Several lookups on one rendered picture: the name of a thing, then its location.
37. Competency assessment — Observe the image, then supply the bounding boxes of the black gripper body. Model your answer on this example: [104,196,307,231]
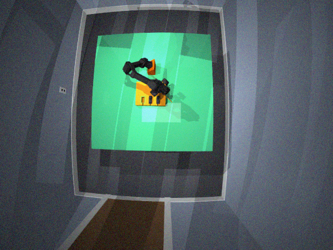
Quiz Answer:
[150,78,169,97]

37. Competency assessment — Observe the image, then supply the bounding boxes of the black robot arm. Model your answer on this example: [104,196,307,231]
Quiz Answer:
[123,58,170,95]

